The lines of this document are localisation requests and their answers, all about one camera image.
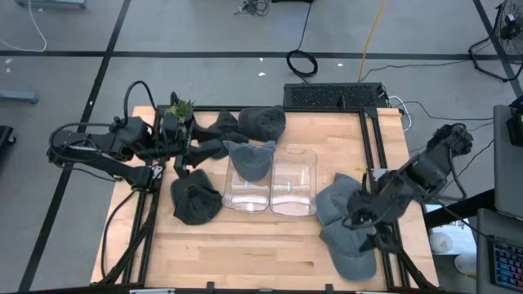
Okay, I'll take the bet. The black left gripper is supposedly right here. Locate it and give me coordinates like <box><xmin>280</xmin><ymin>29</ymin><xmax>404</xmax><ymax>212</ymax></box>
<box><xmin>157</xmin><ymin>114</ymin><xmax>229</xmax><ymax>177</ymax></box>

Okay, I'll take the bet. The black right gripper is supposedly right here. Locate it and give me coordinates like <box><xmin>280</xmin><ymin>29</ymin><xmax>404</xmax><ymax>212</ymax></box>
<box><xmin>342</xmin><ymin>179</ymin><xmax>404</xmax><ymax>254</ymax></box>

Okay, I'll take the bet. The dark grey baseball cap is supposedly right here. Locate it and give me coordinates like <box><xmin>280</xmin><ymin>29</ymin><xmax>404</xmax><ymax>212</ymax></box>
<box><xmin>199</xmin><ymin>109</ymin><xmax>250</xmax><ymax>160</ymax></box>

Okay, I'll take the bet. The blue-grey baseball cap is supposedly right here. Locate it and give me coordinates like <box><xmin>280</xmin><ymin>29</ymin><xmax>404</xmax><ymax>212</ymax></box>
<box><xmin>222</xmin><ymin>140</ymin><xmax>277</xmax><ymax>183</ymax></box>

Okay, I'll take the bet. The light grey baseball cap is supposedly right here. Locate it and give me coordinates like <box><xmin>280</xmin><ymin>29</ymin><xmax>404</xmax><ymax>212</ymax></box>
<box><xmin>319</xmin><ymin>220</ymin><xmax>378</xmax><ymax>282</ymax></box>
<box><xmin>315</xmin><ymin>172</ymin><xmax>364</xmax><ymax>227</ymax></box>

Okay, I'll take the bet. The small potted green plant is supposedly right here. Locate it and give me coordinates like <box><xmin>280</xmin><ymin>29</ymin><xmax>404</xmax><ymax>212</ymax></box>
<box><xmin>165</xmin><ymin>99</ymin><xmax>196</xmax><ymax>123</ymax></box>

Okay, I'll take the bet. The washed grey baseball cap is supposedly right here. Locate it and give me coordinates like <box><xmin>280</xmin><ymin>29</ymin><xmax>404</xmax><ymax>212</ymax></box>
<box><xmin>237</xmin><ymin>105</ymin><xmax>287</xmax><ymax>144</ymax></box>

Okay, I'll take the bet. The clear plastic bin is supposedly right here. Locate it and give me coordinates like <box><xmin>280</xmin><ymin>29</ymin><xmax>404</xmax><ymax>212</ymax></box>
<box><xmin>269</xmin><ymin>147</ymin><xmax>319</xmax><ymax>217</ymax></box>
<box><xmin>221</xmin><ymin>153</ymin><xmax>273</xmax><ymax>214</ymax></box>

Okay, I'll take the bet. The backlit keyboard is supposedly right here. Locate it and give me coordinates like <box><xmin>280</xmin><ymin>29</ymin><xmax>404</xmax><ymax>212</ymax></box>
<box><xmin>489</xmin><ymin>236</ymin><xmax>523</xmax><ymax>293</ymax></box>

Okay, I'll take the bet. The grey monitor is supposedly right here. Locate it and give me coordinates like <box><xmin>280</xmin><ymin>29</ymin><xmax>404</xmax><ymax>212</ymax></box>
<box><xmin>492</xmin><ymin>104</ymin><xmax>523</xmax><ymax>220</ymax></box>

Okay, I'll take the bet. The black floor fan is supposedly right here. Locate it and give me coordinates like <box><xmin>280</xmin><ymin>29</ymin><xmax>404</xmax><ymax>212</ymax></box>
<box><xmin>467</xmin><ymin>0</ymin><xmax>523</xmax><ymax>82</ymax></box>

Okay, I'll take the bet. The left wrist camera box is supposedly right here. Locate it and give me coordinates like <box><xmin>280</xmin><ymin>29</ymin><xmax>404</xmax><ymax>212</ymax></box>
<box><xmin>161</xmin><ymin>115</ymin><xmax>181</xmax><ymax>142</ymax></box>

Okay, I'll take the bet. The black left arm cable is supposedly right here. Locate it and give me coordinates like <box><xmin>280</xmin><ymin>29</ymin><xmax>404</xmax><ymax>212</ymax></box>
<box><xmin>122</xmin><ymin>80</ymin><xmax>159</xmax><ymax>123</ymax></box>

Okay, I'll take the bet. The black coiled power cable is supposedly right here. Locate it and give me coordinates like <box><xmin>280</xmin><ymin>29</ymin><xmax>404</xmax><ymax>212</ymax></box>
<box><xmin>285</xmin><ymin>2</ymin><xmax>319</xmax><ymax>78</ymax></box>

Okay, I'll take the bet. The white cable by case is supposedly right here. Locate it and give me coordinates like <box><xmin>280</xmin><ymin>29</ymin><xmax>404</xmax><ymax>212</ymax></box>
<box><xmin>386</xmin><ymin>95</ymin><xmax>413</xmax><ymax>132</ymax></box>

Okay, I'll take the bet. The tangled black cable bundle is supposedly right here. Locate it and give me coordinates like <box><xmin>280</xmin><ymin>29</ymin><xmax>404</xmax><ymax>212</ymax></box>
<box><xmin>235</xmin><ymin>0</ymin><xmax>270</xmax><ymax>17</ymax></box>

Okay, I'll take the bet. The yellow hanging cable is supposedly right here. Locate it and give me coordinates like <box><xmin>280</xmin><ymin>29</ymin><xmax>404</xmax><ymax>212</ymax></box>
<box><xmin>357</xmin><ymin>0</ymin><xmax>387</xmax><ymax>82</ymax></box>

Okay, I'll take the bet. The white floor cable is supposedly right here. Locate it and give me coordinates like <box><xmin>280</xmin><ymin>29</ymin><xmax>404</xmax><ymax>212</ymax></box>
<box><xmin>0</xmin><ymin>0</ymin><xmax>48</xmax><ymax>53</ymax></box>

